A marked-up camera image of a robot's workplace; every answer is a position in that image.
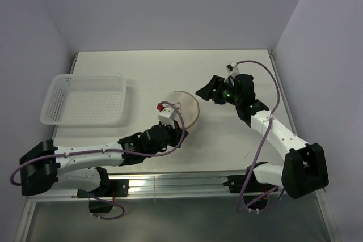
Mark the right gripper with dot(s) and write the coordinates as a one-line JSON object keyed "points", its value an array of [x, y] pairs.
{"points": [[216, 83]]}

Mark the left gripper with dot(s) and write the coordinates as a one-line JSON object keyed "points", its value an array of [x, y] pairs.
{"points": [[176, 132]]}

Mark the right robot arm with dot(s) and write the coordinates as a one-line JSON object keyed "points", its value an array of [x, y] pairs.
{"points": [[304, 169]]}

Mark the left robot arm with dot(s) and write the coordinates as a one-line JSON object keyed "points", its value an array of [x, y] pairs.
{"points": [[47, 166]]}

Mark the white plastic basket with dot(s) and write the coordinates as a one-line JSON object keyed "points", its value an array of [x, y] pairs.
{"points": [[84, 100]]}

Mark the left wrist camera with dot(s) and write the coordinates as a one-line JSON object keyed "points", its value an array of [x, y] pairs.
{"points": [[166, 115]]}

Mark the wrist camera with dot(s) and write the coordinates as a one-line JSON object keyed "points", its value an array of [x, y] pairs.
{"points": [[166, 115], [232, 70]]}

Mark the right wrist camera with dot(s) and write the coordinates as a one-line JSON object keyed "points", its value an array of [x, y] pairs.
{"points": [[232, 70]]}

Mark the aluminium frame rail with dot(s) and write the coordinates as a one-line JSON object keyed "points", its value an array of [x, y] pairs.
{"points": [[176, 185]]}

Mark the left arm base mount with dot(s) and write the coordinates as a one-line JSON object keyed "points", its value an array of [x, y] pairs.
{"points": [[117, 188]]}

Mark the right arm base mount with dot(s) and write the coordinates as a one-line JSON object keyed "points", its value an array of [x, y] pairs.
{"points": [[235, 184]]}

